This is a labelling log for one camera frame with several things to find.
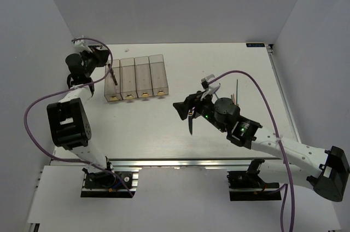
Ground blue label sticker right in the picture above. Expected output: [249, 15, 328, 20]
[246, 43, 265, 48]

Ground aluminium table edge rail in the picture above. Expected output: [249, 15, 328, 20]
[110, 158, 253, 168]

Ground white front panel board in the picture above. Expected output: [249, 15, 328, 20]
[26, 165, 342, 232]

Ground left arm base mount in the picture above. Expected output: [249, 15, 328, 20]
[80, 169, 136, 199]

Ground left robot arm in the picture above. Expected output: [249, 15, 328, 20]
[46, 45, 116, 188]

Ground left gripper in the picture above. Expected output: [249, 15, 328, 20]
[79, 46, 110, 78]

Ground smoky clear container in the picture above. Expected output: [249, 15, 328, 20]
[149, 54, 168, 96]
[104, 59, 123, 102]
[135, 56, 153, 98]
[120, 57, 137, 100]

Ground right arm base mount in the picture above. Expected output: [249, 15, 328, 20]
[226, 159, 282, 202]

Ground black knife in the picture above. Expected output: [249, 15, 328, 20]
[188, 109, 194, 135]

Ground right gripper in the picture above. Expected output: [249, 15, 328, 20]
[172, 89, 227, 134]

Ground green chopstick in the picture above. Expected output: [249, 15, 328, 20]
[236, 79, 239, 106]

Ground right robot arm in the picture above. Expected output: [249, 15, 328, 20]
[173, 91, 349, 202]

